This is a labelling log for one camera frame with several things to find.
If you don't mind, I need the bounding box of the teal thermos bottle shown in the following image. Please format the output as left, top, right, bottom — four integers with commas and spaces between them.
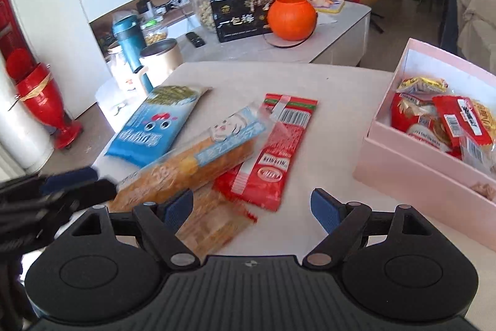
112, 13, 153, 93

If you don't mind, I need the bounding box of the long bread loaf packet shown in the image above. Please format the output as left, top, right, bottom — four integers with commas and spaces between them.
108, 103, 275, 212

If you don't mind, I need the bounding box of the small yellow snack sachet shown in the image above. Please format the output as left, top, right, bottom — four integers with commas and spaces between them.
396, 76, 449, 94

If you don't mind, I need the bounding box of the red wafer snack packet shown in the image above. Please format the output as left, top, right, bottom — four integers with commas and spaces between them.
214, 93, 318, 212

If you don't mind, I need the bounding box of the black plum gift box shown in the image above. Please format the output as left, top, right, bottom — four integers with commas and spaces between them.
209, 0, 276, 43

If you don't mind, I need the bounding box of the blue seaweed snack bag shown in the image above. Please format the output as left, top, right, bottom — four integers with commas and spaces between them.
106, 85, 209, 168

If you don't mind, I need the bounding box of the black remote control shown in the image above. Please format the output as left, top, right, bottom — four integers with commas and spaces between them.
185, 32, 206, 48

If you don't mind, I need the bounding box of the pink cardboard box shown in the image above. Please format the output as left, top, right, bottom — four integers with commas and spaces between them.
353, 38, 495, 249

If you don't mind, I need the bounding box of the orange pumpkin bucket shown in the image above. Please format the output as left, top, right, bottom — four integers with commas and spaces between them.
267, 0, 318, 41

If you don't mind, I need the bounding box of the small round bread packet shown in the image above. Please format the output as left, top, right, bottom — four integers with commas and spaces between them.
472, 99, 496, 143

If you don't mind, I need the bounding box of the red roast duck snack packet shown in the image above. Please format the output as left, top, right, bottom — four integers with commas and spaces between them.
391, 93, 461, 159

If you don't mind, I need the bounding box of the red barcode snack bar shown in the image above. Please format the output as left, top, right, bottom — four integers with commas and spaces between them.
432, 96, 487, 139

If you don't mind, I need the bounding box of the white coffee table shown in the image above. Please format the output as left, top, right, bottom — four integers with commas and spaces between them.
178, 2, 372, 66

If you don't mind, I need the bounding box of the grey covered couch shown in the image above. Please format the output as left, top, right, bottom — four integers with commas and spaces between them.
457, 0, 495, 73

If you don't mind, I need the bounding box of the cracker biscuit packet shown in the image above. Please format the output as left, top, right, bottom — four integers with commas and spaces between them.
176, 186, 257, 261

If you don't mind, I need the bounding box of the red vase ornament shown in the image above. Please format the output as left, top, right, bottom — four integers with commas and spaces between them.
5, 49, 83, 150

